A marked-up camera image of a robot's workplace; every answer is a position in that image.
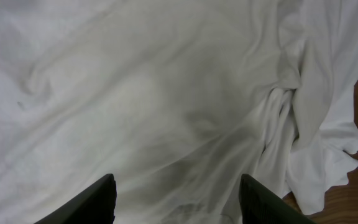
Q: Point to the white t-shirt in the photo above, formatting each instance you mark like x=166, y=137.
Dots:
x=177, y=99

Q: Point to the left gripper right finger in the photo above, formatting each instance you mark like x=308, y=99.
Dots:
x=261, y=206

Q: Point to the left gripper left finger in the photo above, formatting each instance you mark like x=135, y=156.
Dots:
x=95, y=204

